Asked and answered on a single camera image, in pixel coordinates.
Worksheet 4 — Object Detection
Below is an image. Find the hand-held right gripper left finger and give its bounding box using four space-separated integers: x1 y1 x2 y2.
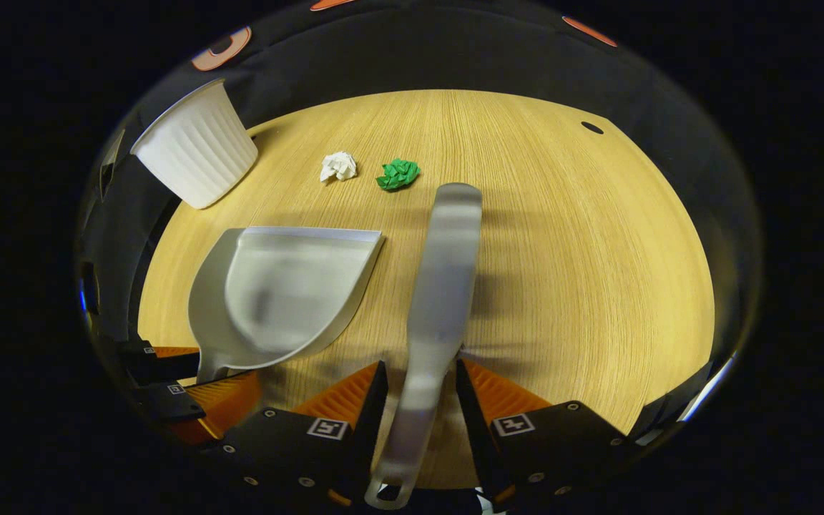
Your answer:
208 360 389 510

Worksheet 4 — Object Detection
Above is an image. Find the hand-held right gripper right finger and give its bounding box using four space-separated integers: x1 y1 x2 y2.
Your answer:
455 358 631 513

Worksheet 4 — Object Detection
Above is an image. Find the small grey broom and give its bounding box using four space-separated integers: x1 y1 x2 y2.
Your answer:
366 182 484 510

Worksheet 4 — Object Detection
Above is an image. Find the grey plastic dustpan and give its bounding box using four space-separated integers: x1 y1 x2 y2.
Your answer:
188 226 386 385

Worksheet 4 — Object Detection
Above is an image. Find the white ribbed garbage bin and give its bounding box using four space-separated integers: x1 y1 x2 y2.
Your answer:
129 79 259 210

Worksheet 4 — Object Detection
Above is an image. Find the green paper ball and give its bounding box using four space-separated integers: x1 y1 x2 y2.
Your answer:
376 158 421 191

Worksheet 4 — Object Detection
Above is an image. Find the white paper ball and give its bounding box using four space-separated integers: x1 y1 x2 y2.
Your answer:
320 151 358 182

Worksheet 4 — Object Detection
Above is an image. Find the wooden desktop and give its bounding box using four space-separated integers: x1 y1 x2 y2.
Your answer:
137 89 715 491

